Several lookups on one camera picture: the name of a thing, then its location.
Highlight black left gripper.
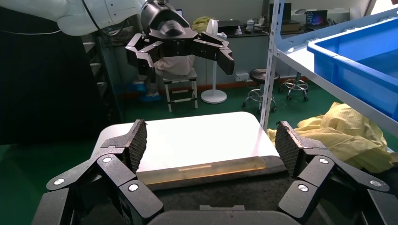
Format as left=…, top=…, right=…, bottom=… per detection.
left=125, top=0, right=236, bottom=84

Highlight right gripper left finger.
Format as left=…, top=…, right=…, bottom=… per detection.
left=46, top=119, right=164, bottom=225

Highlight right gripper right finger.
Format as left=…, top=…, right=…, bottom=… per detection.
left=275, top=121, right=390, bottom=223

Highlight seated person in white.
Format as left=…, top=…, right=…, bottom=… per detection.
left=137, top=56, right=197, bottom=98

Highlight white step stool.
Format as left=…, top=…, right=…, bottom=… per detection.
left=163, top=68, right=199, bottom=113

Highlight yellow cloth bundle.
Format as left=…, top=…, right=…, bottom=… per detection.
left=191, top=16, right=216, bottom=32

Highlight white floor stand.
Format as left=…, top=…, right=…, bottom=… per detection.
left=200, top=18, right=228, bottom=105

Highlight blue shoe cover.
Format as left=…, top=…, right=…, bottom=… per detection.
left=139, top=93, right=163, bottom=104
left=127, top=82, right=147, bottom=94

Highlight yellow cloth garment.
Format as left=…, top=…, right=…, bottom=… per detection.
left=266, top=102, right=396, bottom=174

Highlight black laptop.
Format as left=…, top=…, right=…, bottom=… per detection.
left=217, top=20, right=244, bottom=34

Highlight black round swivel stool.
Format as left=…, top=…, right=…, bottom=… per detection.
left=278, top=72, right=310, bottom=102
left=242, top=68, right=281, bottom=114

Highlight amber tray edge strip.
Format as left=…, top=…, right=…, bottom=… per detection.
left=137, top=156, right=267, bottom=186

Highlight black stepped rack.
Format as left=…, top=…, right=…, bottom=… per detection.
left=81, top=33, right=120, bottom=123

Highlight blue plastic bin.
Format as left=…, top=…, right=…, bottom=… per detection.
left=306, top=17, right=398, bottom=122

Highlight black robot torso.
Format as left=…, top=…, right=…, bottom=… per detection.
left=0, top=6, right=107, bottom=145

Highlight lit computer screen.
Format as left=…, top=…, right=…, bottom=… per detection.
left=305, top=10, right=329, bottom=27

